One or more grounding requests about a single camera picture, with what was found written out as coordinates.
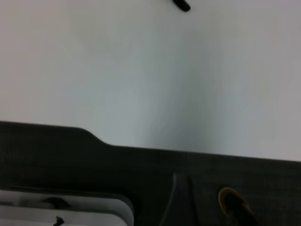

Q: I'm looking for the purple cloth with black trim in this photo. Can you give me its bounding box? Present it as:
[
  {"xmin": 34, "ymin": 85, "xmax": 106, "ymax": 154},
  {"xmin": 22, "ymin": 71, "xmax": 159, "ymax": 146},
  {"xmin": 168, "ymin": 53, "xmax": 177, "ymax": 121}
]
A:
[{"xmin": 172, "ymin": 0, "xmax": 191, "ymax": 12}]

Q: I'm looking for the white plastic mount plate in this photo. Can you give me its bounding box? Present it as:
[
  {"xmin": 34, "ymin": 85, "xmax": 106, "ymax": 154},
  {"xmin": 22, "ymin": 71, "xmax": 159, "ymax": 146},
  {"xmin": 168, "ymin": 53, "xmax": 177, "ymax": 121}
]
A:
[{"xmin": 0, "ymin": 189, "xmax": 135, "ymax": 226}]

